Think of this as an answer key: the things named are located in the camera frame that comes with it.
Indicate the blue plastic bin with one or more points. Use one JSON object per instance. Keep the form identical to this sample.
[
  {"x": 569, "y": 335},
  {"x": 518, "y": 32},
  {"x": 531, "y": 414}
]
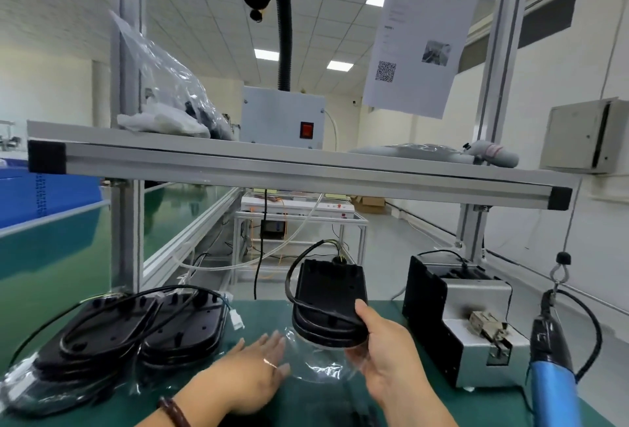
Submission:
[{"x": 44, "y": 196}]

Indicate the silver and black feeder machine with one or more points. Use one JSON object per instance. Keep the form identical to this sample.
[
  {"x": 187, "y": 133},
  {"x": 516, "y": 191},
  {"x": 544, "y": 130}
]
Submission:
[{"x": 467, "y": 328}]

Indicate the person's left forearm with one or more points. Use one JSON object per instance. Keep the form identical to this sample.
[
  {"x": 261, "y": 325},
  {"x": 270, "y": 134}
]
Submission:
[{"x": 191, "y": 404}]

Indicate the crumpled white plastic bag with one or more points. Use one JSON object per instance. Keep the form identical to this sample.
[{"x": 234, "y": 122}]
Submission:
[{"x": 162, "y": 122}]

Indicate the grey box with red switch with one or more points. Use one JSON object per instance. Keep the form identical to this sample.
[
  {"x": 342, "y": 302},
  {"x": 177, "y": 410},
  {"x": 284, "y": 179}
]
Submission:
[{"x": 280, "y": 115}]

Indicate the flat grey bag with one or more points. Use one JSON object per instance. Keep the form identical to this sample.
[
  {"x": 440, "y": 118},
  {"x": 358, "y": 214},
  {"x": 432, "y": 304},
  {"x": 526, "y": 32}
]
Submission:
[{"x": 408, "y": 151}]

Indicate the metal hanging hook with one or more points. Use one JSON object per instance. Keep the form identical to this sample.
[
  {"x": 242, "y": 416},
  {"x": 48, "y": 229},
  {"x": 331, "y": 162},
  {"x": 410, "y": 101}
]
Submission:
[{"x": 560, "y": 269}]

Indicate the cardboard box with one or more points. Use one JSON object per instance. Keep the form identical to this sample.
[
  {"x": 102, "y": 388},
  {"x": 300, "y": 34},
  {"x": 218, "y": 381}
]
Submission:
[{"x": 369, "y": 203}]

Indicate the hanging printed paper sheet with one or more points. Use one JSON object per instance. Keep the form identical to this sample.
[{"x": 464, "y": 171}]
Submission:
[{"x": 417, "y": 43}]

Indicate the clear plastic bag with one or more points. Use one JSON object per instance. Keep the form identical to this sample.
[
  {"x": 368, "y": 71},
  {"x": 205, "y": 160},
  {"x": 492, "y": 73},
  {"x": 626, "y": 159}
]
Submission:
[{"x": 319, "y": 365}]

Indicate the aluminium frame shelf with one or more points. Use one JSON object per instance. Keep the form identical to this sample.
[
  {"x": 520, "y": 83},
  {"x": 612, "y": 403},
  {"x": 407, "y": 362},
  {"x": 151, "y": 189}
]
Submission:
[{"x": 295, "y": 166}]

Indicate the white flat appliance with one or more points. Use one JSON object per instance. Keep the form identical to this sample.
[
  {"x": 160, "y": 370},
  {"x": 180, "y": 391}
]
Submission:
[{"x": 295, "y": 205}]

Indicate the person's left thumb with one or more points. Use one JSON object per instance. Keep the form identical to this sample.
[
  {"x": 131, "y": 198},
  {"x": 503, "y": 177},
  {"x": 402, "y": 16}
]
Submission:
[{"x": 283, "y": 371}]

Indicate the aluminium frame post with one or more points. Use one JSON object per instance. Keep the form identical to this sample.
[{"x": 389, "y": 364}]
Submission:
[
  {"x": 128, "y": 73},
  {"x": 496, "y": 73}
]

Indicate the grey metal wall cabinet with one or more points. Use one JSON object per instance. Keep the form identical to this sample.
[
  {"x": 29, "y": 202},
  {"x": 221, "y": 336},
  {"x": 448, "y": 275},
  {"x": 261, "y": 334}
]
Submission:
[{"x": 575, "y": 137}]

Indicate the bagged black plastic bases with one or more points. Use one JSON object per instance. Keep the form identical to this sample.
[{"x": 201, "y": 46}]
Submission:
[{"x": 54, "y": 387}]

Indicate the person's right thumb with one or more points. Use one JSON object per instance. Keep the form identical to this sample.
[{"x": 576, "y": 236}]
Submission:
[{"x": 366, "y": 319}]

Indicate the green conveyor belt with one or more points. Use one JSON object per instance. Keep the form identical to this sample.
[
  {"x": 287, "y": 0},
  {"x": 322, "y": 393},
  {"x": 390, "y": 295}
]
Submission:
[{"x": 64, "y": 240}]

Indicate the small black meter box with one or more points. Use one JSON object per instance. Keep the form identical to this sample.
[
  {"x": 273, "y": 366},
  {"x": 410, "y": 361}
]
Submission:
[{"x": 272, "y": 228}]

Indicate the person's left hand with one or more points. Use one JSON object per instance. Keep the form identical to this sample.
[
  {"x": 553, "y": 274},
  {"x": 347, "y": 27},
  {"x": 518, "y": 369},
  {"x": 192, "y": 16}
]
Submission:
[{"x": 245, "y": 377}]

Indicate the grey tube with pink end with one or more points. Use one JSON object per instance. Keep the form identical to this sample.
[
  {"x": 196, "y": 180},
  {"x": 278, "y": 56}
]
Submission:
[{"x": 496, "y": 154}]

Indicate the person's right forearm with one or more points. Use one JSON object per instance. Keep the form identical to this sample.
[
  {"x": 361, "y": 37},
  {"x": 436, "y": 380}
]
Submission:
[{"x": 427, "y": 412}]

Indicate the blue electric screwdriver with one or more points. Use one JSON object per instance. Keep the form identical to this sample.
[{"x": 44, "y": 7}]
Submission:
[{"x": 550, "y": 363}]

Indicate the white frame table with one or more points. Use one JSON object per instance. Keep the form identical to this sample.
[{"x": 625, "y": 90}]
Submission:
[{"x": 299, "y": 232}]

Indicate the clear bag of black parts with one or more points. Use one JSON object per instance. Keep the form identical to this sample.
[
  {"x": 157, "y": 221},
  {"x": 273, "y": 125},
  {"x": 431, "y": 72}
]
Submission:
[{"x": 172, "y": 78}]

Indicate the person's right hand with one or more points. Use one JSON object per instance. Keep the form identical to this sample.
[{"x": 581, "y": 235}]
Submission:
[{"x": 393, "y": 358}]

